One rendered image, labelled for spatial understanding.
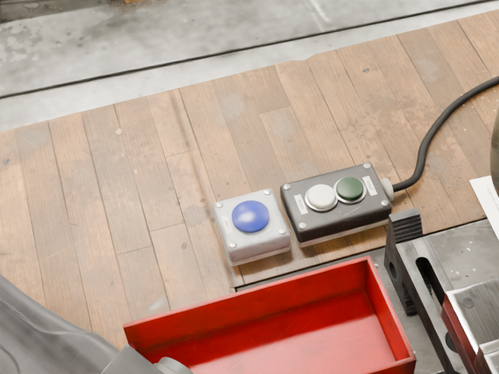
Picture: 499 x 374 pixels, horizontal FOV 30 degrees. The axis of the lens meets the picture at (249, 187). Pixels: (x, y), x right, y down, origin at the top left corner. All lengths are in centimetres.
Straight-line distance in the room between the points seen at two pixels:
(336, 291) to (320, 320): 3
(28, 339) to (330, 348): 47
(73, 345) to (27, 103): 196
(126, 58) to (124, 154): 142
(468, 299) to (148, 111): 56
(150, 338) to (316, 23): 172
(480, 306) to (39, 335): 32
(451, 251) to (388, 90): 24
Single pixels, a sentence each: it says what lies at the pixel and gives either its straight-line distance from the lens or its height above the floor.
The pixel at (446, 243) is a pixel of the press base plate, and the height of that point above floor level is 90.
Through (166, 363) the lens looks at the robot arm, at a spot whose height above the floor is 125.
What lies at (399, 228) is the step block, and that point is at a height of 98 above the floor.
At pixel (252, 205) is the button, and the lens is 99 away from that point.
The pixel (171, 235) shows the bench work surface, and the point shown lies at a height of 90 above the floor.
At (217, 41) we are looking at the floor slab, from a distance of 252.
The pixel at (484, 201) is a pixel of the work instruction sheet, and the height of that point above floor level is 90.
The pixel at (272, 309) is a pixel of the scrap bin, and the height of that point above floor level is 91.
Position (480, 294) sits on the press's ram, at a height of 114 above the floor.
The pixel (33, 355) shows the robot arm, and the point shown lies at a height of 129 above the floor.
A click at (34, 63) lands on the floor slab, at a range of 256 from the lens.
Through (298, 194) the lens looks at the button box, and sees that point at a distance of 100.
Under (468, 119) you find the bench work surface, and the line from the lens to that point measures 113.
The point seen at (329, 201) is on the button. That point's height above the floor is 94.
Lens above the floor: 173
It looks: 53 degrees down
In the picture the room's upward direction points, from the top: 5 degrees counter-clockwise
